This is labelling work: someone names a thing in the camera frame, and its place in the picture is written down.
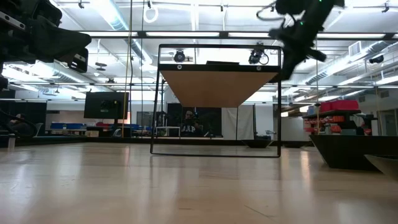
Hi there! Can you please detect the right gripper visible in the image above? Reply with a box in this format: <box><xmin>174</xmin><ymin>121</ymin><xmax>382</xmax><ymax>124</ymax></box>
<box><xmin>269</xmin><ymin>17</ymin><xmax>320</xmax><ymax>83</ymax></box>

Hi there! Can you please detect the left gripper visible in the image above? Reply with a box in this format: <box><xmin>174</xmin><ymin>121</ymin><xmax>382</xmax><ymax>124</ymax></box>
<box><xmin>0</xmin><ymin>17</ymin><xmax>93</xmax><ymax>65</ymax></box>

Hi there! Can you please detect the black teardrop plate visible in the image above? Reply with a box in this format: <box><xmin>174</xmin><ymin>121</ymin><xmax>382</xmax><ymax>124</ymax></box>
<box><xmin>282</xmin><ymin>140</ymin><xmax>313</xmax><ymax>149</ymax></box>

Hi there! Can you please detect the black leaf-shaped plate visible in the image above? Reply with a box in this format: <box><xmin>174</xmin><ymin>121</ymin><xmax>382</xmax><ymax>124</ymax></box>
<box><xmin>364</xmin><ymin>154</ymin><xmax>398</xmax><ymax>179</ymax></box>
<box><xmin>241</xmin><ymin>138</ymin><xmax>274</xmax><ymax>149</ymax></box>

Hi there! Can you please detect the white air vent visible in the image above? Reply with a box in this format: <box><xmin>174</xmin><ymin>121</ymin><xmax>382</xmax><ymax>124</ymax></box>
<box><xmin>348</xmin><ymin>41</ymin><xmax>362</xmax><ymax>57</ymax></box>

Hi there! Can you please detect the red bin storage rack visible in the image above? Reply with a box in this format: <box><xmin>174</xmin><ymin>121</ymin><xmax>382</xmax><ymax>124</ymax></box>
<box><xmin>302</xmin><ymin>99</ymin><xmax>379</xmax><ymax>136</ymax></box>

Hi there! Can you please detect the white partition screen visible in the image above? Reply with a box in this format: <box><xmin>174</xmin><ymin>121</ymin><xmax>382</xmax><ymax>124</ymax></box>
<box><xmin>221</xmin><ymin>105</ymin><xmax>256</xmax><ymax>141</ymax></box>

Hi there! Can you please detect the blue storage bin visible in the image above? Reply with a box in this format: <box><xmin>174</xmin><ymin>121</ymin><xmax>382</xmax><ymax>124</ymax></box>
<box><xmin>49</xmin><ymin>122</ymin><xmax>87</xmax><ymax>131</ymax></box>

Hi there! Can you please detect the person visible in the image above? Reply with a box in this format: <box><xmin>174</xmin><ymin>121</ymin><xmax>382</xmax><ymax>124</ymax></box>
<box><xmin>179</xmin><ymin>109</ymin><xmax>205</xmax><ymax>138</ymax></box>
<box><xmin>9</xmin><ymin>113</ymin><xmax>32</xmax><ymax>134</ymax></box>

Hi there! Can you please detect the black wavy square plate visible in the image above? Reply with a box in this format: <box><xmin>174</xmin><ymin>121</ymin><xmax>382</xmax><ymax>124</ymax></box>
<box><xmin>309</xmin><ymin>134</ymin><xmax>398</xmax><ymax>171</ymax></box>

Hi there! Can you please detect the black partition panel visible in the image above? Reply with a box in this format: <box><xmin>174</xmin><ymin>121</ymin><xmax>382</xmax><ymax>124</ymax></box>
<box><xmin>166</xmin><ymin>103</ymin><xmax>223</xmax><ymax>138</ymax></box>

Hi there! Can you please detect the white small table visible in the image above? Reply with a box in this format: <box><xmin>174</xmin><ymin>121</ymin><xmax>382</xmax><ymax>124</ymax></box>
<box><xmin>155</xmin><ymin>125</ymin><xmax>182</xmax><ymax>138</ymax></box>

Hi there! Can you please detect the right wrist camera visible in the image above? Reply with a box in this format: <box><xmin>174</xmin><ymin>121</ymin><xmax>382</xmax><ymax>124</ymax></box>
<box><xmin>306</xmin><ymin>47</ymin><xmax>328</xmax><ymax>63</ymax></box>

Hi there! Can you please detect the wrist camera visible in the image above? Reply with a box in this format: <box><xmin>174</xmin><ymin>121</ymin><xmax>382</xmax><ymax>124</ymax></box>
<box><xmin>67</xmin><ymin>47</ymin><xmax>90</xmax><ymax>75</ymax></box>
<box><xmin>306</xmin><ymin>47</ymin><xmax>328</xmax><ymax>63</ymax></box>

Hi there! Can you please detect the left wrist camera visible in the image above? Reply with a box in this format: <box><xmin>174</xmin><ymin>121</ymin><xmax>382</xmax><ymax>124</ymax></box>
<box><xmin>67</xmin><ymin>47</ymin><xmax>90</xmax><ymax>75</ymax></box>

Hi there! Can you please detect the black overhead camera with cable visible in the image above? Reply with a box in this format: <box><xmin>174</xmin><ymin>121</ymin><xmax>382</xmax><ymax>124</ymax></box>
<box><xmin>248</xmin><ymin>48</ymin><xmax>270</xmax><ymax>66</ymax></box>

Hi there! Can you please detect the silver air duct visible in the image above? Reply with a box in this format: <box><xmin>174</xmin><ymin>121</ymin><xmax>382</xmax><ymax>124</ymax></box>
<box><xmin>7</xmin><ymin>62</ymin><xmax>85</xmax><ymax>83</ymax></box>
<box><xmin>90</xmin><ymin>0</ymin><xmax>154</xmax><ymax>66</ymax></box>
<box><xmin>304</xmin><ymin>40</ymin><xmax>398</xmax><ymax>86</ymax></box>

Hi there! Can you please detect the black overhead rig frame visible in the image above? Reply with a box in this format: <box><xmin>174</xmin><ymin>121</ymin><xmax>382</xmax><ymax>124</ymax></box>
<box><xmin>76</xmin><ymin>30</ymin><xmax>398</xmax><ymax>40</ymax></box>

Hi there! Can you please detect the yellow hanging cable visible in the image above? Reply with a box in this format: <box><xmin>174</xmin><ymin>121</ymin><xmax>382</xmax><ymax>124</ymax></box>
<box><xmin>121</xmin><ymin>0</ymin><xmax>134</xmax><ymax>138</ymax></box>

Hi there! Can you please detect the wooden riser shelf black frame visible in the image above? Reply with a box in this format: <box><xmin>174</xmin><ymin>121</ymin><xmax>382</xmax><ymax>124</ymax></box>
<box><xmin>150</xmin><ymin>44</ymin><xmax>283</xmax><ymax>159</ymax></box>

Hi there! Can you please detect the white hanging ring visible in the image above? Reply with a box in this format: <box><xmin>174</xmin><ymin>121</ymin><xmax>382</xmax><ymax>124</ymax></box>
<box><xmin>142</xmin><ymin>5</ymin><xmax>159</xmax><ymax>24</ymax></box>

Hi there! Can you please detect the thin hanging cable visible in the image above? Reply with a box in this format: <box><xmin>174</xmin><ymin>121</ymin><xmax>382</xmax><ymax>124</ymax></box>
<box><xmin>140</xmin><ymin>0</ymin><xmax>146</xmax><ymax>138</ymax></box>

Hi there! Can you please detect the black round overhead camera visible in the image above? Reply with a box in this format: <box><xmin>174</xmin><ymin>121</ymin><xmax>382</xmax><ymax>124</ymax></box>
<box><xmin>173</xmin><ymin>49</ymin><xmax>187</xmax><ymax>63</ymax></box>

